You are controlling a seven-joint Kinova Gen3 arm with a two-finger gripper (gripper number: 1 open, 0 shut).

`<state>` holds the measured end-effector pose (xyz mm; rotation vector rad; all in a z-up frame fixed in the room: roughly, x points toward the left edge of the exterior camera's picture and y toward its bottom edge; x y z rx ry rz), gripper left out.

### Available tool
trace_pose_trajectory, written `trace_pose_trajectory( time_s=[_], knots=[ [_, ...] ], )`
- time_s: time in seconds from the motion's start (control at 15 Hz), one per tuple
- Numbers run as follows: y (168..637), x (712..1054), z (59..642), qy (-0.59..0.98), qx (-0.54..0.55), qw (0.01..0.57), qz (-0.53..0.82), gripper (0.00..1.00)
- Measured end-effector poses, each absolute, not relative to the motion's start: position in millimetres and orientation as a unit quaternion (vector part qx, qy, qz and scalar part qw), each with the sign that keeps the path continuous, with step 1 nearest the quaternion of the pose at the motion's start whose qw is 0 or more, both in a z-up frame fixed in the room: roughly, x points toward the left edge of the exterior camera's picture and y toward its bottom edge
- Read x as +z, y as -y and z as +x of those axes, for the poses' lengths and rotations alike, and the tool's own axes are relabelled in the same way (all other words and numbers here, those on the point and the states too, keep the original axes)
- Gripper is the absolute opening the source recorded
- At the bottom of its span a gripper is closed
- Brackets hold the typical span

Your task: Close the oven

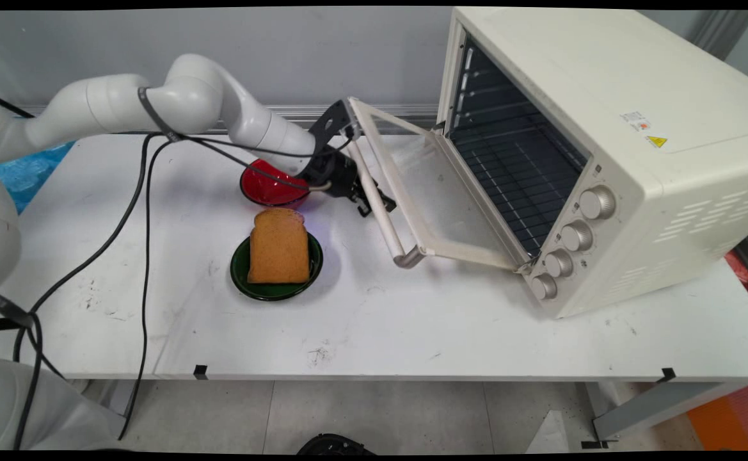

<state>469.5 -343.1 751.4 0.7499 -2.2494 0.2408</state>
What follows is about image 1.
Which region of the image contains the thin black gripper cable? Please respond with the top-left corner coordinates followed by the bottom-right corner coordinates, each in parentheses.
top-left (182, 133), bottom-right (353, 191)

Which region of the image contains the brown toast bread slice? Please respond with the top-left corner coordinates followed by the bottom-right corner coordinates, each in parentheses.
top-left (247, 207), bottom-right (311, 284)

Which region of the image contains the white paper sheet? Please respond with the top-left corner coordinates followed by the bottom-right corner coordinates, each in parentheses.
top-left (526, 410), bottom-right (570, 454)

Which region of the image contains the dark green round plate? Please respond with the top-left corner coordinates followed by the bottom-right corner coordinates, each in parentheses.
top-left (230, 232), bottom-right (324, 302)

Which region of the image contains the thick black cable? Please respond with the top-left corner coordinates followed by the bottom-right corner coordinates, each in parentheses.
top-left (12, 133), bottom-right (157, 449)
top-left (118, 138), bottom-right (176, 441)

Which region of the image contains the metal wire oven rack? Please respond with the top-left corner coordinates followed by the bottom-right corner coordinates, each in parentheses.
top-left (456, 112), bottom-right (587, 252)

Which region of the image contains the red packaging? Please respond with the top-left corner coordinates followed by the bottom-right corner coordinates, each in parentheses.
top-left (726, 251), bottom-right (748, 302)

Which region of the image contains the silver oven knob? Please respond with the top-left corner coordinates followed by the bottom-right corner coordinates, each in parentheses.
top-left (530, 273), bottom-right (558, 301)
top-left (561, 220), bottom-right (594, 252)
top-left (544, 249), bottom-right (574, 278)
top-left (579, 186), bottom-right (616, 220)

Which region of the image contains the red bowl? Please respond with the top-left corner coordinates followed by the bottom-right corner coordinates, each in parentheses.
top-left (240, 158), bottom-right (311, 209)

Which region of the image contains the blue plastic sheet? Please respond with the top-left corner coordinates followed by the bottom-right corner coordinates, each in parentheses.
top-left (0, 141), bottom-right (75, 214)

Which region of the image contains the cream glass oven door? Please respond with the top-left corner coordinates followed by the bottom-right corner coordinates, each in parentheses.
top-left (347, 97), bottom-right (536, 271)

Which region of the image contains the orange box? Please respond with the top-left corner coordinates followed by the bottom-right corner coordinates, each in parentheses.
top-left (687, 383), bottom-right (748, 451)

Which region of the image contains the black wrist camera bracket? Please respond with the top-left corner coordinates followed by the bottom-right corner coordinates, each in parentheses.
top-left (310, 99), bottom-right (356, 154)

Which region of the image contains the cream toaster oven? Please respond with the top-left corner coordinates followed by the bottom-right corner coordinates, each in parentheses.
top-left (436, 6), bottom-right (748, 319)

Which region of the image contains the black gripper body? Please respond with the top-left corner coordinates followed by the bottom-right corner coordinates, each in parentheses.
top-left (297, 144), bottom-right (359, 199)

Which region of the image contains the grey metal table leg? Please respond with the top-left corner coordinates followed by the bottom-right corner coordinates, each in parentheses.
top-left (591, 382), bottom-right (748, 442)

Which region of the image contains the black round floor object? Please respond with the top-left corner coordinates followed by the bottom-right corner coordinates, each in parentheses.
top-left (297, 433), bottom-right (376, 455)

